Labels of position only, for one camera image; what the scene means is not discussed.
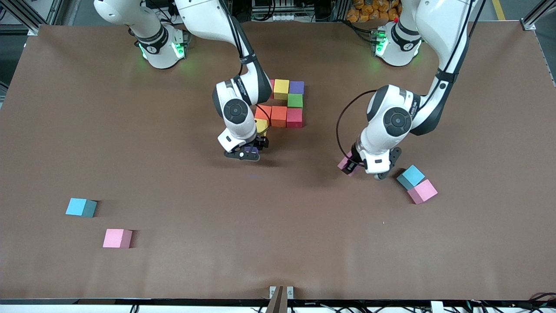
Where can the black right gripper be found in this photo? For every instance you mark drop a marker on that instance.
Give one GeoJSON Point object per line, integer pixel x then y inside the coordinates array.
{"type": "Point", "coordinates": [261, 142]}

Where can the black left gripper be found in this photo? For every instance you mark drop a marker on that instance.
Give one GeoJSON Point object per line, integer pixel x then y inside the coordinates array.
{"type": "Point", "coordinates": [355, 156]}

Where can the pink foam cube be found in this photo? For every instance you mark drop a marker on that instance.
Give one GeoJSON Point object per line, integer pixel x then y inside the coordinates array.
{"type": "Point", "coordinates": [344, 163]}
{"type": "Point", "coordinates": [422, 190]}
{"type": "Point", "coordinates": [115, 238]}

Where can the purple foam cube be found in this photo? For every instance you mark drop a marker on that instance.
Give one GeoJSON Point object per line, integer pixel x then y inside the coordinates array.
{"type": "Point", "coordinates": [296, 87]}
{"type": "Point", "coordinates": [251, 150]}

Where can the yellow foam cube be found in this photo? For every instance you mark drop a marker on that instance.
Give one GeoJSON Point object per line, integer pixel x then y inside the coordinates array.
{"type": "Point", "coordinates": [261, 126]}
{"type": "Point", "coordinates": [281, 89]}

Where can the orange foam cube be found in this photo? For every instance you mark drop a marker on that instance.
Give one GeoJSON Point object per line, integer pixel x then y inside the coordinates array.
{"type": "Point", "coordinates": [263, 112]}
{"type": "Point", "coordinates": [278, 116]}

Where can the green foam cube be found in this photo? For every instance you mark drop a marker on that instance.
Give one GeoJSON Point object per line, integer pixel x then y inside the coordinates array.
{"type": "Point", "coordinates": [295, 101]}

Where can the blue foam cube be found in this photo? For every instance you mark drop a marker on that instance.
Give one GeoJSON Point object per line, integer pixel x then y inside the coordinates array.
{"type": "Point", "coordinates": [78, 206]}
{"type": "Point", "coordinates": [410, 176]}

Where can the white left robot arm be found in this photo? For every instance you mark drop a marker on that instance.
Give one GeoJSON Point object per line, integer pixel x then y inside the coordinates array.
{"type": "Point", "coordinates": [396, 121]}

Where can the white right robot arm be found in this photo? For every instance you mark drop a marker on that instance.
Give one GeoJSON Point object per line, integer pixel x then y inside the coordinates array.
{"type": "Point", "coordinates": [234, 111]}

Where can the brown table cover sheet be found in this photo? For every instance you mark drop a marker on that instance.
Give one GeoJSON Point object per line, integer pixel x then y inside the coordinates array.
{"type": "Point", "coordinates": [278, 239]}

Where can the white terminal strip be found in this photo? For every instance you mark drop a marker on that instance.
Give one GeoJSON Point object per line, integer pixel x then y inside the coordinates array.
{"type": "Point", "coordinates": [286, 17]}

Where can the bag of orange items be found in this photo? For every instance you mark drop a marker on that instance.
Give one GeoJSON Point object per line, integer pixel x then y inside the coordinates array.
{"type": "Point", "coordinates": [373, 11]}

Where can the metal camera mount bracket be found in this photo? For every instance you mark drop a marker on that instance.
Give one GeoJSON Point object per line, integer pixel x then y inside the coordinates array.
{"type": "Point", "coordinates": [281, 300]}

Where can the aluminium frame profile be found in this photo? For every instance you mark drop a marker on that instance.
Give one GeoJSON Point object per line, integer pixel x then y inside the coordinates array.
{"type": "Point", "coordinates": [538, 13]}
{"type": "Point", "coordinates": [58, 11]}

